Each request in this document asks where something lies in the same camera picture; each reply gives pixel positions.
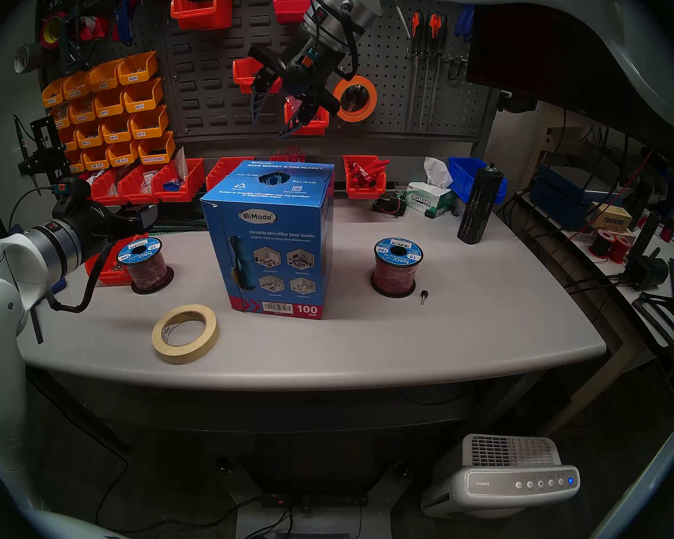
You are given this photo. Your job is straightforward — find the yellow bin labelled M3X6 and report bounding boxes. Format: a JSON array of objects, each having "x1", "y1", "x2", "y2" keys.
[{"x1": 117, "y1": 51, "x2": 158, "y2": 86}]

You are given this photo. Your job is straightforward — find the black metal stand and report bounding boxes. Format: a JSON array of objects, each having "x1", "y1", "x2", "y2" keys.
[{"x1": 14, "y1": 114, "x2": 71, "y2": 185}]

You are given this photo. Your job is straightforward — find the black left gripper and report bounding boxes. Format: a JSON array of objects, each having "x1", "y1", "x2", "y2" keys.
[{"x1": 76, "y1": 201, "x2": 159, "y2": 256}]

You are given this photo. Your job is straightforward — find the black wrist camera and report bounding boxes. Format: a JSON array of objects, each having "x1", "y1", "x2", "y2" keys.
[
  {"x1": 51, "y1": 177, "x2": 93, "y2": 221},
  {"x1": 289, "y1": 44, "x2": 338, "y2": 92}
]

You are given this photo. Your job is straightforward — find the red yellow tape roll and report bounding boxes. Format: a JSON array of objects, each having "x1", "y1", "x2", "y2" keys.
[{"x1": 39, "y1": 11, "x2": 67, "y2": 51}]

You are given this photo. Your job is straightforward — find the red wire spool labelled 18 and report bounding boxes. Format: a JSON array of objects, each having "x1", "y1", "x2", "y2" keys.
[{"x1": 370, "y1": 237, "x2": 425, "y2": 298}]

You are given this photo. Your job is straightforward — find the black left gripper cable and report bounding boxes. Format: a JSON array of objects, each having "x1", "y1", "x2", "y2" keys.
[{"x1": 48, "y1": 237, "x2": 116, "y2": 314}]

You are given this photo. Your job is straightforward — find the Kimtech tissue box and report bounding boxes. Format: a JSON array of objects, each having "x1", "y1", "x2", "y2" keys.
[{"x1": 406, "y1": 157, "x2": 458, "y2": 218}]

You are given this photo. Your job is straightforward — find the green cutting mat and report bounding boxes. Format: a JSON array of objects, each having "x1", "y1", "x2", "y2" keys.
[{"x1": 146, "y1": 198, "x2": 208, "y2": 232}]

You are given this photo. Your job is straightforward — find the blue plastic bin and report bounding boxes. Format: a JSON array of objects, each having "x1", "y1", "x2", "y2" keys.
[{"x1": 448, "y1": 157, "x2": 508, "y2": 205}]

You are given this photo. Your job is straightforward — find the beige masking tape roll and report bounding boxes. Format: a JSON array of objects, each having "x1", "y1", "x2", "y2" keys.
[{"x1": 152, "y1": 304, "x2": 220, "y2": 365}]

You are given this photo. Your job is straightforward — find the orange black screwdriver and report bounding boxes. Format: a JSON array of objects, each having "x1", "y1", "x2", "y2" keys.
[
  {"x1": 407, "y1": 11, "x2": 425, "y2": 131},
  {"x1": 424, "y1": 13, "x2": 443, "y2": 123}
]

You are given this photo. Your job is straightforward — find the red wire spool labelled 20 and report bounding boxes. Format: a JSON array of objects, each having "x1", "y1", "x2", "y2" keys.
[{"x1": 116, "y1": 236, "x2": 175, "y2": 295}]

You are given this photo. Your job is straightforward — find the yellow bin labelled M2.5-5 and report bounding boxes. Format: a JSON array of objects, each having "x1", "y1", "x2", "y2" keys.
[{"x1": 108, "y1": 142, "x2": 141, "y2": 167}]

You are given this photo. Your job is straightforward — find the dark red plastic bin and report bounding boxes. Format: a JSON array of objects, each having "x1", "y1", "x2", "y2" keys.
[{"x1": 272, "y1": 0, "x2": 322, "y2": 25}]

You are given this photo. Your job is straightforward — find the white air purifier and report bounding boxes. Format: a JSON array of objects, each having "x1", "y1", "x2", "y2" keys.
[{"x1": 421, "y1": 434, "x2": 581, "y2": 519}]

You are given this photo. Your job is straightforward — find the blue hand tool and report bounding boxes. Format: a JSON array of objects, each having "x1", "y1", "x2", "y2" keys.
[{"x1": 117, "y1": 0, "x2": 134, "y2": 45}]

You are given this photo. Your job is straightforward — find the black circuit board device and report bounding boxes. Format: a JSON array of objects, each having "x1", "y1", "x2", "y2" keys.
[{"x1": 372, "y1": 193, "x2": 409, "y2": 216}]

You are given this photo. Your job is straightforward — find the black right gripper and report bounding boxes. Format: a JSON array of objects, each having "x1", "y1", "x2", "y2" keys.
[{"x1": 248, "y1": 38, "x2": 343, "y2": 139}]

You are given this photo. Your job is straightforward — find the red bin with plastic bag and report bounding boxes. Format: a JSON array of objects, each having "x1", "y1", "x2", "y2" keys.
[{"x1": 284, "y1": 97, "x2": 330, "y2": 136}]

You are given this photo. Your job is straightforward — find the black power strip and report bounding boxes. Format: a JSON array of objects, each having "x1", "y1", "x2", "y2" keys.
[{"x1": 260, "y1": 490, "x2": 370, "y2": 510}]

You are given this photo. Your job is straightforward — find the dark grey pegboard panel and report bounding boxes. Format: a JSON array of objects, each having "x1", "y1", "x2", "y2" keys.
[{"x1": 39, "y1": 0, "x2": 500, "y2": 145}]

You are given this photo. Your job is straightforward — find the blue equipment case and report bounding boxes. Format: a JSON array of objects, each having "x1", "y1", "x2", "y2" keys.
[{"x1": 530, "y1": 165, "x2": 591, "y2": 231}]

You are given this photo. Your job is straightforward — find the yellow bin labelled M3-4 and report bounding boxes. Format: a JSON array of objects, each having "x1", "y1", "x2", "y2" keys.
[{"x1": 122, "y1": 79, "x2": 163, "y2": 113}]

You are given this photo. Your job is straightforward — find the small cardboard box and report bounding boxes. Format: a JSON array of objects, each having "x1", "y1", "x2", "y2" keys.
[{"x1": 587, "y1": 202, "x2": 634, "y2": 232}]

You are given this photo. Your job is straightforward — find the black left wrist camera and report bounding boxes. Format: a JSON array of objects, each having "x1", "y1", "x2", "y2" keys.
[{"x1": 51, "y1": 177, "x2": 93, "y2": 221}]

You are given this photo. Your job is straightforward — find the orange tape roll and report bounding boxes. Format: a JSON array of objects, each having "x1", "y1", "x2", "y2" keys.
[{"x1": 332, "y1": 75, "x2": 378, "y2": 123}]

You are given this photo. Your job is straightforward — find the black monitor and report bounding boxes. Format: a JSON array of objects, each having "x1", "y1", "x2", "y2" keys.
[{"x1": 465, "y1": 2, "x2": 674, "y2": 168}]

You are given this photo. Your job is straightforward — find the small red wire spool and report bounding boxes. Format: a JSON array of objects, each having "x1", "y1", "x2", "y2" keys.
[
  {"x1": 608, "y1": 235, "x2": 634, "y2": 264},
  {"x1": 589, "y1": 229, "x2": 616, "y2": 259}
]

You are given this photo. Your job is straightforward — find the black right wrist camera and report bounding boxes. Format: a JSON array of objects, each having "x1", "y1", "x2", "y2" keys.
[{"x1": 289, "y1": 44, "x2": 338, "y2": 92}]

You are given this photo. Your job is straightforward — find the grey duct tape roll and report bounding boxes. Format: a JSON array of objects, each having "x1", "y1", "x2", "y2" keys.
[{"x1": 13, "y1": 43, "x2": 44, "y2": 74}]

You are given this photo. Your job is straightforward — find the yellow bin labelled M4 hex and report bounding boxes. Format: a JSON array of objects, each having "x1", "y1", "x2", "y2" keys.
[{"x1": 138, "y1": 131, "x2": 176, "y2": 166}]

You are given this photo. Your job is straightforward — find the black cylindrical bottle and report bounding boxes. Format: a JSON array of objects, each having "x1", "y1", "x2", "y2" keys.
[{"x1": 457, "y1": 163, "x2": 505, "y2": 245}]

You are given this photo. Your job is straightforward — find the red bin with red tools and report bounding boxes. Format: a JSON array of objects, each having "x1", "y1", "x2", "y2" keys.
[{"x1": 343, "y1": 155, "x2": 389, "y2": 200}]

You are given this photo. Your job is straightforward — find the blue shop towel box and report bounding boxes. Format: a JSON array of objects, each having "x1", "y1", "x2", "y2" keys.
[{"x1": 200, "y1": 161, "x2": 335, "y2": 319}]

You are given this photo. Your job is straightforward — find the black power adapter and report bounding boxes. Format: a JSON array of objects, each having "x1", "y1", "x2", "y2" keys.
[{"x1": 623, "y1": 247, "x2": 670, "y2": 291}]

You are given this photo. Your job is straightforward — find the blue handled pliers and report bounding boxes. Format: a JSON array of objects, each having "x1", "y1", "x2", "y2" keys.
[{"x1": 454, "y1": 3, "x2": 477, "y2": 43}]

